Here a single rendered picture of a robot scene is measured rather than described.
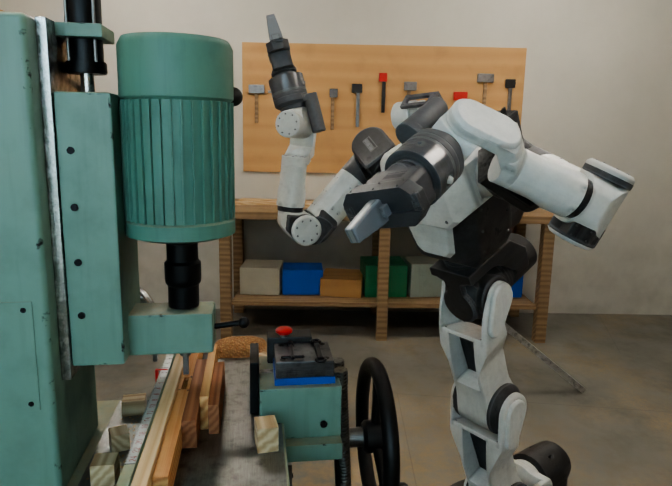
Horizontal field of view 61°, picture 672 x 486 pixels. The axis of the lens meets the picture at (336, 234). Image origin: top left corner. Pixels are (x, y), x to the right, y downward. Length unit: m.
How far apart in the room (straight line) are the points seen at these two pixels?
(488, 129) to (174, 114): 0.45
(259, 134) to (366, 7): 1.16
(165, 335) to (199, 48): 0.46
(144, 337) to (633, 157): 4.15
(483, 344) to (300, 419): 0.66
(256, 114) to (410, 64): 1.14
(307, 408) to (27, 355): 0.43
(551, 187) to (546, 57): 3.61
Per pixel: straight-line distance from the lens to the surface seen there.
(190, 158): 0.88
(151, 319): 0.99
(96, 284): 0.95
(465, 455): 1.83
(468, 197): 1.25
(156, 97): 0.88
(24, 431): 1.02
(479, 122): 0.82
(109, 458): 1.06
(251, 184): 4.23
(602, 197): 0.93
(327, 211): 1.45
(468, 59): 4.29
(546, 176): 0.88
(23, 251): 0.92
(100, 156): 0.91
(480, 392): 1.62
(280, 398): 0.96
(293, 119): 1.39
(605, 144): 4.63
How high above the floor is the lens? 1.38
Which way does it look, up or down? 11 degrees down
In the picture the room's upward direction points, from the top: 1 degrees clockwise
